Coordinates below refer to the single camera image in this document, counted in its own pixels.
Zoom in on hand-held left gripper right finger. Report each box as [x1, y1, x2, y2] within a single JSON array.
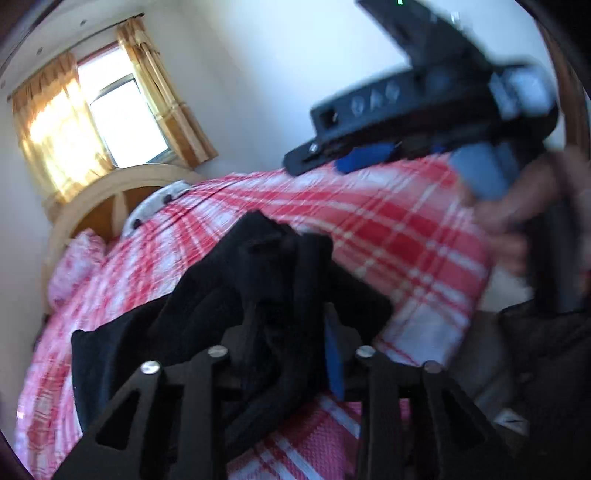
[[298, 235, 509, 480]]

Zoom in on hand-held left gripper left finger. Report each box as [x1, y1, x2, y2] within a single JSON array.
[[53, 237, 289, 480]]

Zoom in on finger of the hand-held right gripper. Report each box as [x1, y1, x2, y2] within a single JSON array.
[[283, 135, 402, 176]]

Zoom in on black pants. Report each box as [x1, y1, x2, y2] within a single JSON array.
[[71, 210, 393, 462]]

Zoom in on person's right hand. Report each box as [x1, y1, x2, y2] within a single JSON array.
[[471, 148, 591, 280]]

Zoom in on red plaid blanket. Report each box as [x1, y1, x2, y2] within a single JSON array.
[[14, 154, 492, 480]]

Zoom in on narrow yellow curtain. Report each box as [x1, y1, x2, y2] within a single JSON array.
[[115, 17, 218, 169]]

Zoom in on pink patterned pillow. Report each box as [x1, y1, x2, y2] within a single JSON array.
[[48, 231, 109, 310]]

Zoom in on white patterned pillow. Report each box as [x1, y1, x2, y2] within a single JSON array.
[[122, 181, 191, 238]]

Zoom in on window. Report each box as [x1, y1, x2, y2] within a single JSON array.
[[76, 44, 171, 169]]

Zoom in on cream wooden headboard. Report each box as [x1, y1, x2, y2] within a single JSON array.
[[44, 165, 204, 278]]

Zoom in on wide yellow curtain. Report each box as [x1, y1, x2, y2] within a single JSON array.
[[11, 51, 114, 204]]

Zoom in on brown wooden frame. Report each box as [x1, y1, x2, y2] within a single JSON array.
[[545, 28, 585, 153]]

